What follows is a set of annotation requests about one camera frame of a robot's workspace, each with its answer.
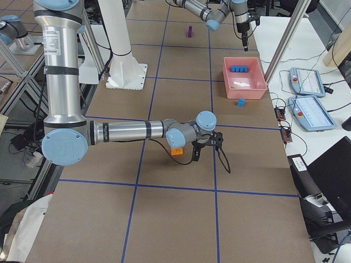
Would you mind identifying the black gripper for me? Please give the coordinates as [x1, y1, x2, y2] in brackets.
[191, 134, 216, 162]
[236, 22, 250, 52]

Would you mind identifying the long blue duplo block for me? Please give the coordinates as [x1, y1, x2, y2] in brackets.
[230, 65, 249, 73]

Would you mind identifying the pink plastic box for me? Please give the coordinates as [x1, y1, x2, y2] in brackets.
[223, 57, 267, 100]

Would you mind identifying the orange duplo block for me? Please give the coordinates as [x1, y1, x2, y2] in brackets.
[171, 147, 183, 156]

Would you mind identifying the purple duplo block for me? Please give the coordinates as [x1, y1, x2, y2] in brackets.
[188, 26, 193, 38]

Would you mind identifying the small blue duplo block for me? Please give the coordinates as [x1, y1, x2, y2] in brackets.
[237, 98, 245, 107]

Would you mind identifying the far teach pendant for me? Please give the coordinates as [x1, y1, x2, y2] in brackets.
[290, 67, 326, 98]

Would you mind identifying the teach pendant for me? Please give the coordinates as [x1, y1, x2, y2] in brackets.
[288, 95, 337, 132]
[290, 67, 326, 98]

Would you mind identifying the near teach pendant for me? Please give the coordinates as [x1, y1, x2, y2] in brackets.
[288, 95, 337, 132]

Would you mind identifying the black laptop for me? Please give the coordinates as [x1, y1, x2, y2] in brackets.
[308, 136, 350, 220]

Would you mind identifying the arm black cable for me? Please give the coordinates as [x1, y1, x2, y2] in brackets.
[231, 10, 242, 39]
[148, 138, 231, 174]

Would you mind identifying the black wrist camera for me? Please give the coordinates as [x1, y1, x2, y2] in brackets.
[208, 131, 224, 152]
[249, 15, 261, 26]

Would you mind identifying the aluminium frame post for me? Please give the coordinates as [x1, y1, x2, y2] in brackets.
[264, 0, 310, 84]

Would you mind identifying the white camera stand column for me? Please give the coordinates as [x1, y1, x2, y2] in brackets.
[98, 0, 148, 90]

